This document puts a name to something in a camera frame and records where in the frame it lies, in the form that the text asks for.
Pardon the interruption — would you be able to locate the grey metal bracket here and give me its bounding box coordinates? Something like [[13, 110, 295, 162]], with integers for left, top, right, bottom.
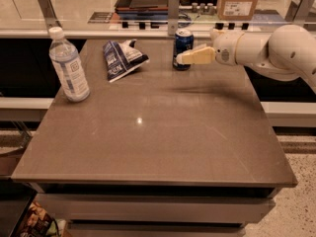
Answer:
[[285, 0, 316, 26], [38, 0, 61, 29], [168, 0, 180, 36]]

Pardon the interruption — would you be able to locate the brown cardboard box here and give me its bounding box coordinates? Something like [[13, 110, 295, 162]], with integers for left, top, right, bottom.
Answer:
[[216, 0, 258, 21]]

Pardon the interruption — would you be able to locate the grey metal bracket right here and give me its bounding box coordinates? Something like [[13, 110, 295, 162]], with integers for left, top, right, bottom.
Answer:
[[285, 0, 316, 26]]

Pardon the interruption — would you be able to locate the dark tray stack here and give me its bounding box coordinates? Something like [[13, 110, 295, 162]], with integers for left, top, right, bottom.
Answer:
[[114, 0, 192, 22]]

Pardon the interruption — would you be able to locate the blue white chip bag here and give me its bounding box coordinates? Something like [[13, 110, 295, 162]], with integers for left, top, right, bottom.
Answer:
[[103, 39, 149, 83]]

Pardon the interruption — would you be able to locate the clear plastic water bottle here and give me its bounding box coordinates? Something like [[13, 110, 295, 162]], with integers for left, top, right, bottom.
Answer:
[[48, 27, 90, 102]]

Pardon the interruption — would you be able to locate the grey metal bracket left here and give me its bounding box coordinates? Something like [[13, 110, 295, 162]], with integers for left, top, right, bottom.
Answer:
[[38, 0, 61, 29]]

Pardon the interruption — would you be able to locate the grey drawer cabinet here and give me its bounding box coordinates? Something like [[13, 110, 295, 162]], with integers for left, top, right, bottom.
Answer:
[[37, 193, 275, 237]]

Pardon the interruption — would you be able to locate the grey metal bracket middle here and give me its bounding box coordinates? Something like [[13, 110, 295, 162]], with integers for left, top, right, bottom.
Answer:
[[168, 0, 180, 36]]

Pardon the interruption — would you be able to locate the snack bag on floor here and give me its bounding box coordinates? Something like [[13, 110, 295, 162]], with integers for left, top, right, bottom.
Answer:
[[14, 201, 60, 237]]

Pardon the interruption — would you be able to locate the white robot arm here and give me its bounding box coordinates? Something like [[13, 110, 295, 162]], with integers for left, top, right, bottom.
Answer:
[[176, 25, 316, 93]]

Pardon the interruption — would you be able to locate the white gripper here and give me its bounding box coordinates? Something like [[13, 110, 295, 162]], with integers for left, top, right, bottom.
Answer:
[[176, 29, 244, 66]]

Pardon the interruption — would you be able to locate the blue pepsi can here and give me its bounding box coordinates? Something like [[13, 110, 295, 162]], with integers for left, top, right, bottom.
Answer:
[[173, 29, 194, 71]]

